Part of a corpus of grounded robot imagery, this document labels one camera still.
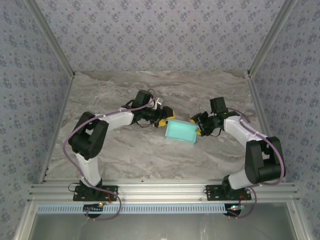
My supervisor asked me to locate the grey metal sheet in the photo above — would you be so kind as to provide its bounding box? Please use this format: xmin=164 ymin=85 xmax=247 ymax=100
xmin=14 ymin=202 xmax=309 ymax=240

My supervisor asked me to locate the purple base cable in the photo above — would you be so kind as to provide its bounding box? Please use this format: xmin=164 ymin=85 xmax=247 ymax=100
xmin=227 ymin=184 xmax=258 ymax=220
xmin=84 ymin=192 xmax=123 ymax=222

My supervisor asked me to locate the slotted pale blue cable duct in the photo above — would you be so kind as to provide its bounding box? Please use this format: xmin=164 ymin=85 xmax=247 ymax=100
xmin=36 ymin=202 xmax=242 ymax=215

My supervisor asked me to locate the aluminium side rail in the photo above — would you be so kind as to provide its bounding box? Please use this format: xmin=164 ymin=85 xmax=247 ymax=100
xmin=38 ymin=72 xmax=76 ymax=184
xmin=245 ymin=71 xmax=286 ymax=183

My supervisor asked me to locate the aluminium corner post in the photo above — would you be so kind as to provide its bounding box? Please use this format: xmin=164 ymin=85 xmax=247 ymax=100
xmin=246 ymin=0 xmax=299 ymax=76
xmin=24 ymin=0 xmax=76 ymax=77

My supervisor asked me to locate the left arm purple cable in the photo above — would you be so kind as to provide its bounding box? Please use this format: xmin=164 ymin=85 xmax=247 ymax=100
xmin=62 ymin=89 xmax=157 ymax=194

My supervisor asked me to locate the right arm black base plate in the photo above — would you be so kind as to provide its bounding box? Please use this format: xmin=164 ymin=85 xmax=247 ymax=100
xmin=205 ymin=184 xmax=252 ymax=202

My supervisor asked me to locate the long aluminium mounting rail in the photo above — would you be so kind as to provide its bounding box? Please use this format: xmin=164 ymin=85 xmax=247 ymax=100
xmin=27 ymin=181 xmax=300 ymax=203

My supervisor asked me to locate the light teal paper box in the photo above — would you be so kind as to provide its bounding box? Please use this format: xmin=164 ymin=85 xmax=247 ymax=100
xmin=164 ymin=119 xmax=199 ymax=146

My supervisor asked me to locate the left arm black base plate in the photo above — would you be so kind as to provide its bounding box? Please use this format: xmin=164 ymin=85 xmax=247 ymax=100
xmin=72 ymin=185 xmax=119 ymax=202

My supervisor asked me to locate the small black controller board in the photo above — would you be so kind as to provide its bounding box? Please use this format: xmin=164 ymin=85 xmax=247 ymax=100
xmin=224 ymin=203 xmax=244 ymax=217
xmin=83 ymin=202 xmax=105 ymax=216

